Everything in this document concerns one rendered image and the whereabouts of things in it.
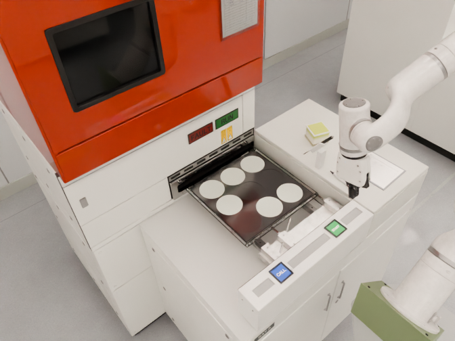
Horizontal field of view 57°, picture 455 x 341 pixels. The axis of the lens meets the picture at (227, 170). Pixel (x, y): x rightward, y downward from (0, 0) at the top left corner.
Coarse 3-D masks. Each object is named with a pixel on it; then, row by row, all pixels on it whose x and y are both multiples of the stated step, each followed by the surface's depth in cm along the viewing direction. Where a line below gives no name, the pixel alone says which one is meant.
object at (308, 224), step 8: (320, 208) 158; (312, 216) 156; (320, 216) 156; (328, 216) 155; (304, 224) 153; (312, 224) 153; (288, 232) 151; (296, 232) 151; (304, 232) 151; (264, 256) 144
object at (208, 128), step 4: (204, 128) 158; (208, 128) 160; (212, 128) 161; (196, 132) 156; (200, 132) 158; (204, 132) 160; (208, 132) 161; (192, 136) 156; (196, 136) 158; (200, 136) 159; (192, 140) 157
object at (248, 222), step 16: (240, 160) 176; (256, 176) 169; (272, 176) 169; (288, 176) 168; (224, 192) 163; (240, 192) 163; (256, 192) 163; (272, 192) 162; (304, 192) 162; (256, 208) 157; (288, 208) 156; (240, 224) 152; (256, 224) 152
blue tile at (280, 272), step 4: (280, 264) 132; (276, 268) 131; (280, 268) 131; (284, 268) 131; (272, 272) 130; (276, 272) 130; (280, 272) 130; (284, 272) 130; (288, 272) 130; (276, 276) 129; (280, 276) 129; (284, 276) 129; (280, 280) 128
